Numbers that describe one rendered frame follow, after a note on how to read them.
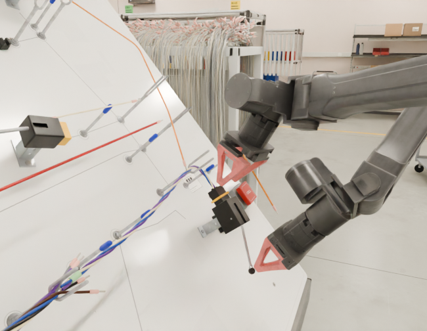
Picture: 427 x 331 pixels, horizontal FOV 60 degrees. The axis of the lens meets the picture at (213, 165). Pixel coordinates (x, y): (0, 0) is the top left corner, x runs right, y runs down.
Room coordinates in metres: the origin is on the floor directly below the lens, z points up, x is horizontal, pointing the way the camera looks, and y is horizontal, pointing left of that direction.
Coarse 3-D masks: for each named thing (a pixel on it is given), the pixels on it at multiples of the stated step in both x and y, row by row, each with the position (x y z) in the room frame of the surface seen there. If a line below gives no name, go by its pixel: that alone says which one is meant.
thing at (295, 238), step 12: (300, 216) 0.58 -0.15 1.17; (288, 228) 0.58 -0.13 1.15; (300, 228) 0.56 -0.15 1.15; (312, 228) 0.55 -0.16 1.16; (276, 240) 0.55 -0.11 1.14; (288, 240) 0.56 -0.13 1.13; (300, 240) 0.56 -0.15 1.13; (312, 240) 0.55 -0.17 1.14; (288, 252) 0.54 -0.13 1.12; (300, 252) 0.56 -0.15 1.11; (288, 264) 0.53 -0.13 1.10
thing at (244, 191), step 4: (244, 184) 0.85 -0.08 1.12; (236, 188) 0.82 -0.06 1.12; (240, 188) 0.82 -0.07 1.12; (244, 188) 0.83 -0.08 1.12; (248, 188) 0.85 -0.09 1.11; (240, 192) 0.82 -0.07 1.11; (244, 192) 0.82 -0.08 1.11; (248, 192) 0.83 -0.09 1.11; (252, 192) 0.85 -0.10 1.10; (240, 196) 0.83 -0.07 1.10; (244, 196) 0.81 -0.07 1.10; (248, 196) 0.82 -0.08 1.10; (252, 196) 0.84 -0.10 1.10; (256, 196) 0.85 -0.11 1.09; (244, 200) 0.81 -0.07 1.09; (248, 200) 0.81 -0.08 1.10; (252, 200) 0.82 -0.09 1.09; (248, 204) 0.81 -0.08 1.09
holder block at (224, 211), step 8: (232, 200) 0.66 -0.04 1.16; (216, 208) 0.65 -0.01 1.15; (224, 208) 0.64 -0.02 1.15; (232, 208) 0.64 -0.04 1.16; (240, 208) 0.66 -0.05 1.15; (216, 216) 0.65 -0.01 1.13; (224, 216) 0.64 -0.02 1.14; (232, 216) 0.63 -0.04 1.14; (240, 216) 0.64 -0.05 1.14; (224, 224) 0.64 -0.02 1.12; (232, 224) 0.63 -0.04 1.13; (240, 224) 0.62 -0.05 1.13
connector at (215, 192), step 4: (212, 188) 0.67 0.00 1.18; (216, 188) 0.66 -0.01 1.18; (220, 188) 0.67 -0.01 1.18; (224, 188) 0.68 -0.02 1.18; (208, 192) 0.67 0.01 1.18; (212, 192) 0.66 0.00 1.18; (216, 192) 0.66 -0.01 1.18; (220, 192) 0.67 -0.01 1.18; (224, 192) 0.67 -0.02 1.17; (212, 196) 0.66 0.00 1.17; (216, 196) 0.66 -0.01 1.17; (224, 196) 0.67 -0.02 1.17; (228, 196) 0.68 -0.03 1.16; (212, 200) 0.66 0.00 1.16; (220, 200) 0.65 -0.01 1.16; (224, 200) 0.66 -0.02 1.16; (216, 204) 0.66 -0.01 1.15
